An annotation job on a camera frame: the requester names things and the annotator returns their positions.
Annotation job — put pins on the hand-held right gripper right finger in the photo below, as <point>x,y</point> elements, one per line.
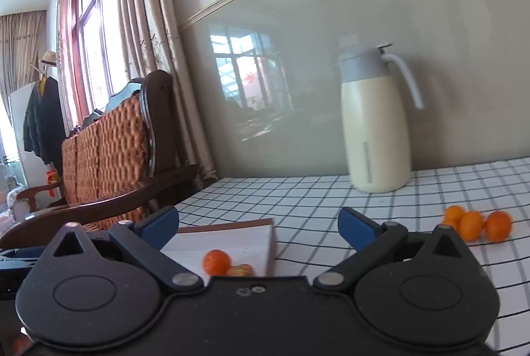
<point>356,227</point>

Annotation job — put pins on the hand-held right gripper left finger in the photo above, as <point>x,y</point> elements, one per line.
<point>159,225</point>

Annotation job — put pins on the large orange mandarin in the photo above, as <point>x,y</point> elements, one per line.
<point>216,261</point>

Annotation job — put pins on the wooden tray with white inside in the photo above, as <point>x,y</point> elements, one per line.
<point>232,240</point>

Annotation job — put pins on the striped orange carrot piece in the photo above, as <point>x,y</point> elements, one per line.
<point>241,270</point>

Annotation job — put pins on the white black checkered tablecloth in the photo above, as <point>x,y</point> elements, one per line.
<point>314,194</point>

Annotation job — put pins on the orange woven seat cushion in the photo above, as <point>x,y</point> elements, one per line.
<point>111,157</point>

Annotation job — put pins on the cream thermos jug grey lid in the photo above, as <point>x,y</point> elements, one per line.
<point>374,132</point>

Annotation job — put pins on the dark wooden bench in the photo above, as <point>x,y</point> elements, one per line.
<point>161,124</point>

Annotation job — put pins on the dark hanging jacket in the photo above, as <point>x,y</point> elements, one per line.
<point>43,120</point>

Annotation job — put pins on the beige patterned curtain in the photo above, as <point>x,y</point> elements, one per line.
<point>153,49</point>
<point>66,49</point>
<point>20,49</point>

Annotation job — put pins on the red framed window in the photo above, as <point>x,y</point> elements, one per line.
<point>99,41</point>

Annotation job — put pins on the straw hat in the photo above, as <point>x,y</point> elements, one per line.
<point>49,58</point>

